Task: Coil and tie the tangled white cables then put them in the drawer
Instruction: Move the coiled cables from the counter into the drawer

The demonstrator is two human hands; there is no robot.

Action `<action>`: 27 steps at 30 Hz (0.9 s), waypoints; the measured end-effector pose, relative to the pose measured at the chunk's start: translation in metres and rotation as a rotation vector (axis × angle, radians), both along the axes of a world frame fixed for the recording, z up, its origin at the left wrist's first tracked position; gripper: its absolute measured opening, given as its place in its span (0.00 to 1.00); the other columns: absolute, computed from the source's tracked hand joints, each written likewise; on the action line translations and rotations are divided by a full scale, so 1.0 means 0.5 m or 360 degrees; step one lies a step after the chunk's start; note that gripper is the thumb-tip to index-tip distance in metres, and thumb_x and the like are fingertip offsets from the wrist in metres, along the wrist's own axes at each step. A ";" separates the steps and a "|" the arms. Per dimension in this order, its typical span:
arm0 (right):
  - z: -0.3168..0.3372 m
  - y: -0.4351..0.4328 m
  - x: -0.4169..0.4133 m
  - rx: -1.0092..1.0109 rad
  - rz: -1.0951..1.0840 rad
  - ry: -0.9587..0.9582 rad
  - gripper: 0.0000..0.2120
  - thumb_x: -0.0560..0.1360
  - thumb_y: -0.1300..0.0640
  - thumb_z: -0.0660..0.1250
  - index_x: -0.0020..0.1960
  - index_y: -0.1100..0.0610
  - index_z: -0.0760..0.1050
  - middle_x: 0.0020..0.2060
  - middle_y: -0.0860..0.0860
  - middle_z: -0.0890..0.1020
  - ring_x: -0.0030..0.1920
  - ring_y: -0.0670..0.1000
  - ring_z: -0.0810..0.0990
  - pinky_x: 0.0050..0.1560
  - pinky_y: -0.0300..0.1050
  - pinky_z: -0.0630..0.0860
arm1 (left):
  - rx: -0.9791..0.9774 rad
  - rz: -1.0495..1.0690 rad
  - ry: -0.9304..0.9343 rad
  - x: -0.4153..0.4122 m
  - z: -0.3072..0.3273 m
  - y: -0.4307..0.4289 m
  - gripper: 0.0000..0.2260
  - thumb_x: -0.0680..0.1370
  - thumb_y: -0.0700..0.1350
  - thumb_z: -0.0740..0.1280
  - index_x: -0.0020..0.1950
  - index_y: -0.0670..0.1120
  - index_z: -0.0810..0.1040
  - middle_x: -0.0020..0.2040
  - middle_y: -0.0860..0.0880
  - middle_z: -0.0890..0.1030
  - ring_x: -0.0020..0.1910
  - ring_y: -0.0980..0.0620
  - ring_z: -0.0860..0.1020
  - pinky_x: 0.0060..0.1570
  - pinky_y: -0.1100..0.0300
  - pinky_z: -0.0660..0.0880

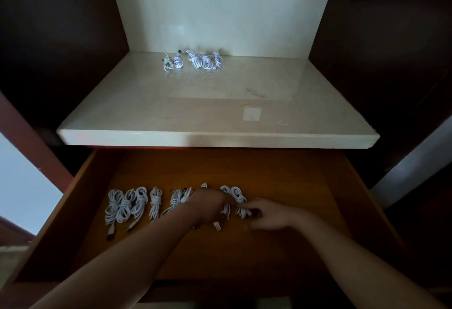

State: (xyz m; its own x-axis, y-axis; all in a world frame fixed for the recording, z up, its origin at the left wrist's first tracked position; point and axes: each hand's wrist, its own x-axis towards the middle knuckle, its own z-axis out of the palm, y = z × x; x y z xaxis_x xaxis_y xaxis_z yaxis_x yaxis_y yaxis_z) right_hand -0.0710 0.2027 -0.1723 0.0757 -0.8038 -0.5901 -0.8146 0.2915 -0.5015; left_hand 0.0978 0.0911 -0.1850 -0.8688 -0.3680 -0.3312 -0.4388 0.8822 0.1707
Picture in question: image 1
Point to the person's right hand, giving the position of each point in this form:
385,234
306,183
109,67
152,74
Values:
277,215

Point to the person's left hand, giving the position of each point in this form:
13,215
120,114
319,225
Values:
206,206

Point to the person's left fingers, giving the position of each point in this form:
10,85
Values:
226,204

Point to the person's right thumb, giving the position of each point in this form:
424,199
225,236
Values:
257,226

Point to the person's left forearm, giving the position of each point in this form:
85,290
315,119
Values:
120,263

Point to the person's right forearm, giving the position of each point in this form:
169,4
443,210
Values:
356,266

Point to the brown wooden drawer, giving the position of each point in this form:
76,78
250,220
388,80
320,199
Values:
247,256

